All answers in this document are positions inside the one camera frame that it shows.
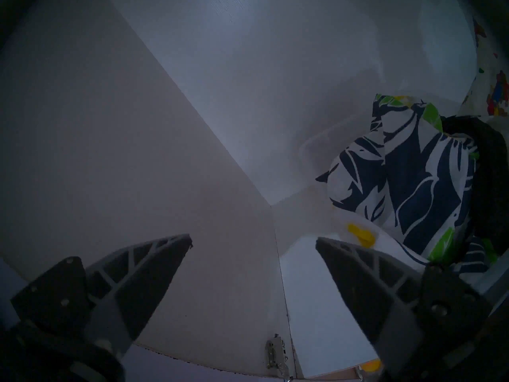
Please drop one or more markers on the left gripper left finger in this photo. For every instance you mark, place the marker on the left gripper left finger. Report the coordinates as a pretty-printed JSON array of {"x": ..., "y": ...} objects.
[{"x": 135, "y": 285}]

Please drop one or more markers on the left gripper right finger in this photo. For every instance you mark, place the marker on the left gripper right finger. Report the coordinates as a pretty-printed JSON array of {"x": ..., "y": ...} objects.
[{"x": 373, "y": 297}]

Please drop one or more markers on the cream cartoon print garment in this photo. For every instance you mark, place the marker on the cream cartoon print garment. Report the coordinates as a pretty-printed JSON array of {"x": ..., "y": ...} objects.
[{"x": 493, "y": 78}]

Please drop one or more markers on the yellow bin clip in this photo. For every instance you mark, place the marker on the yellow bin clip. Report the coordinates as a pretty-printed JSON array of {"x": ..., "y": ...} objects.
[{"x": 362, "y": 234}]

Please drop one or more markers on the clear plastic storage bin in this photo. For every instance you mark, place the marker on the clear plastic storage bin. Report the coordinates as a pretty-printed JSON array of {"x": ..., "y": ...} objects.
[{"x": 338, "y": 130}]

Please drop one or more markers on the lavender wardrobe door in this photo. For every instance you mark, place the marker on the lavender wardrobe door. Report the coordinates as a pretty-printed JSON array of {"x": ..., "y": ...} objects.
[{"x": 179, "y": 369}]

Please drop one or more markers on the steel cabinet hinge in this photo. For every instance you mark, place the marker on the steel cabinet hinge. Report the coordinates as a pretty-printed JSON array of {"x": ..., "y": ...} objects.
[{"x": 276, "y": 355}]

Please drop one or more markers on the navy leaf print garment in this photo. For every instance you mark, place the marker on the navy leaf print garment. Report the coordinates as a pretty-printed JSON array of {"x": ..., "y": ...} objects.
[{"x": 413, "y": 178}]

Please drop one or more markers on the black garment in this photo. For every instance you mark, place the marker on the black garment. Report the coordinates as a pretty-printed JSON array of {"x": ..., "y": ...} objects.
[{"x": 489, "y": 174}]

